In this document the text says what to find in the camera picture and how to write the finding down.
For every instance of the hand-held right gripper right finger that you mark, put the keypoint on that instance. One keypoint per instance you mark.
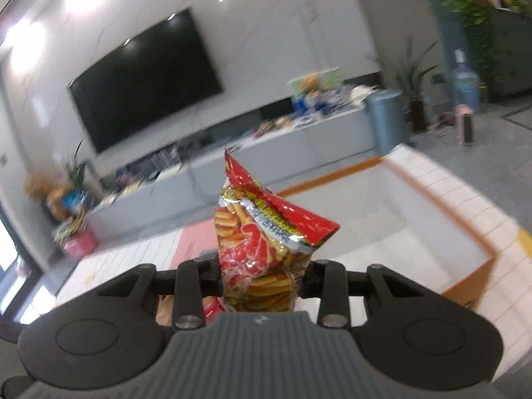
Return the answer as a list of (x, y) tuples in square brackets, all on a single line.
[(332, 286)]

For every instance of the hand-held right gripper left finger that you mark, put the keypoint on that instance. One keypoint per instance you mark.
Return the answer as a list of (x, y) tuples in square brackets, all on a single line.
[(189, 284)]

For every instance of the red snack bag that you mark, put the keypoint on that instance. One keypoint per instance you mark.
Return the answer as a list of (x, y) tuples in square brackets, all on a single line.
[(249, 249)]

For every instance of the orange cardboard box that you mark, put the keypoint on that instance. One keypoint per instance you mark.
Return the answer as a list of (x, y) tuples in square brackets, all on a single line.
[(374, 216)]

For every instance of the pink placemat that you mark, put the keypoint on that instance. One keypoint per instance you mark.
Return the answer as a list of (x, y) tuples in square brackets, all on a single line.
[(195, 241)]

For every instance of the pink box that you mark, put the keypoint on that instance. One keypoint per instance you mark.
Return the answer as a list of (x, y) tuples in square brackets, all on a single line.
[(81, 245)]

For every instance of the grey television console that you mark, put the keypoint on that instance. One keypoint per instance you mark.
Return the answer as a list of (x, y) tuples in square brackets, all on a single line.
[(249, 166)]

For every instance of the checked tablecloth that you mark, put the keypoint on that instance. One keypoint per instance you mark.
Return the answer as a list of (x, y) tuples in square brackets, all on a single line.
[(440, 183)]

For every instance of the small potted plant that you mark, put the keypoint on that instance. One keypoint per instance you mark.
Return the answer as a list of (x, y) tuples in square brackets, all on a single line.
[(79, 174)]

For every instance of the blue-grey trash can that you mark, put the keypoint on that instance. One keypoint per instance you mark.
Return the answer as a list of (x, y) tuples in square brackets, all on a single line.
[(386, 120)]

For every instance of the tall-leaved potted plant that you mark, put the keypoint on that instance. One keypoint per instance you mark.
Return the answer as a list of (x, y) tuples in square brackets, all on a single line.
[(417, 112)]

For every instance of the teddy bear picture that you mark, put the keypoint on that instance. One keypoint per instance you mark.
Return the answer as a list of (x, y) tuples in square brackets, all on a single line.
[(311, 83)]

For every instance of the black television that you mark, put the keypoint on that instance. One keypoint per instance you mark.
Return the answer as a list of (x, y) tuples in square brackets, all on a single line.
[(145, 83)]

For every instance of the pink space heater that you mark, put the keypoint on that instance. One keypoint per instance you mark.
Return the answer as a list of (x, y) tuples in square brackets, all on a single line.
[(465, 129)]

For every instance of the blue water jug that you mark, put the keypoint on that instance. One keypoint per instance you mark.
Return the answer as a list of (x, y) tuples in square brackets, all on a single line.
[(465, 87)]

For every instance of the grey cabinet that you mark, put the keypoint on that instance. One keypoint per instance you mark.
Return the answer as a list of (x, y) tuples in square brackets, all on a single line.
[(511, 50)]

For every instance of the wall socket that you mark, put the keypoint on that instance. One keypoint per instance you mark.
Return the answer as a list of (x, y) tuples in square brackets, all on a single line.
[(437, 79)]

